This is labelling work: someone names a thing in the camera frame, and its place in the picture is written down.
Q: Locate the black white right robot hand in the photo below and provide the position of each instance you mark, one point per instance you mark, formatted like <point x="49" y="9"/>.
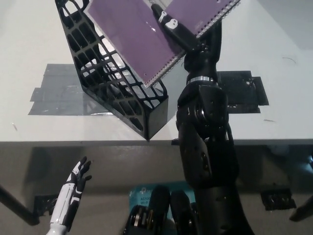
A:
<point x="200" y="63"/>

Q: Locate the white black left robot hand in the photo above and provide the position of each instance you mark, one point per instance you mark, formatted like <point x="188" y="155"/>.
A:
<point x="71" y="193"/>

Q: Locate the purple spiral notebook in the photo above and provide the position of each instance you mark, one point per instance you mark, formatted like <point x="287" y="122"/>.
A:
<point x="127" y="36"/>

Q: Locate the black lattice magazine stand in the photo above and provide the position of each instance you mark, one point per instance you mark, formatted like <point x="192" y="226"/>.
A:
<point x="159" y="115"/>

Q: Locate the black table leg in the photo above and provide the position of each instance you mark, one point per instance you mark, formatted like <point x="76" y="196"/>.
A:
<point x="19" y="205"/>
<point x="303" y="209"/>

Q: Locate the square black tape patch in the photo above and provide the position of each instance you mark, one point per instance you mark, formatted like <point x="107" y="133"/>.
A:
<point x="244" y="98"/>

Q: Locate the large grey tape patch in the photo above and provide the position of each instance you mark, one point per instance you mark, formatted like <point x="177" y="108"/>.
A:
<point x="56" y="80"/>

